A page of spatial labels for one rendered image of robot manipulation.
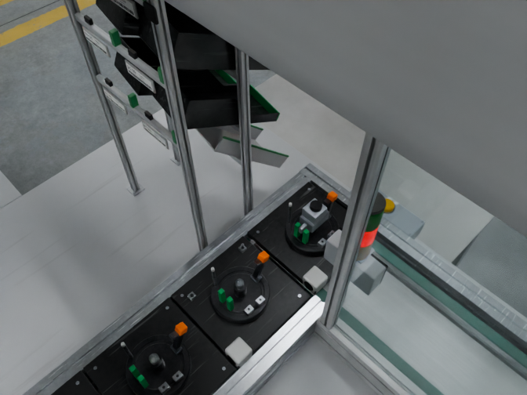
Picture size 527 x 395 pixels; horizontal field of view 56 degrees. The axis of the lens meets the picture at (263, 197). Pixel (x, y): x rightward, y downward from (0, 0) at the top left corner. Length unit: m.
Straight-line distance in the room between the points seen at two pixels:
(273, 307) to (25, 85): 2.61
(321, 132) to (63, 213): 0.85
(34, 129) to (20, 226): 1.61
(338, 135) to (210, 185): 0.46
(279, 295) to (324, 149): 0.60
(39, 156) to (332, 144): 1.84
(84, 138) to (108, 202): 1.48
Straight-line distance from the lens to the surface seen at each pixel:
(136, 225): 1.48
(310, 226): 1.21
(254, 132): 1.44
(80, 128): 3.06
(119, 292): 1.38
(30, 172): 2.94
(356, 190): 0.74
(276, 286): 1.22
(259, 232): 1.29
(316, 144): 1.64
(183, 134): 1.00
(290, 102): 1.77
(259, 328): 1.17
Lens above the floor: 2.06
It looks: 54 degrees down
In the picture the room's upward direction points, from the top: straight up
